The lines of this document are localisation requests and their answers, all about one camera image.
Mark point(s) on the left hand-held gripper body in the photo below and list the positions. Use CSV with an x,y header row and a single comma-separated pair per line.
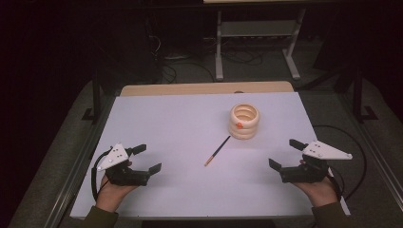
x,y
126,175

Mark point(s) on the person's left hand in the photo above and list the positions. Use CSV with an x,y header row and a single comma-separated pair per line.
x,y
111,193

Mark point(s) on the white metal desk frame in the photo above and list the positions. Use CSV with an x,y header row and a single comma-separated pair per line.
x,y
256,28

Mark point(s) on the black metal stand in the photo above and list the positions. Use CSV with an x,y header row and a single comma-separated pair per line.
x,y
96,101
358,101

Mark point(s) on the wooden table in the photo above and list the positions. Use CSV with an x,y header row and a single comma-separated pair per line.
x,y
206,88

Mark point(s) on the person's right hand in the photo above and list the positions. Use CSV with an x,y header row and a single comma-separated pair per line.
x,y
320,193

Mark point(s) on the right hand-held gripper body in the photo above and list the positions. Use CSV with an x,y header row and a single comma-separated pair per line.
x,y
302,172

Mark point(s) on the white table board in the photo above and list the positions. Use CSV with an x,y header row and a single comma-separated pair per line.
x,y
177,126

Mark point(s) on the metal frame rail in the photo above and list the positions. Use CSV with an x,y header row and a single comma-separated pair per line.
x,y
377,158
74,177

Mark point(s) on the cream ringed pen holder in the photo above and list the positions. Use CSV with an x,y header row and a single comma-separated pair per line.
x,y
244,128

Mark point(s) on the dark blue pen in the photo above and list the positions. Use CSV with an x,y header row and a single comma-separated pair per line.
x,y
217,151

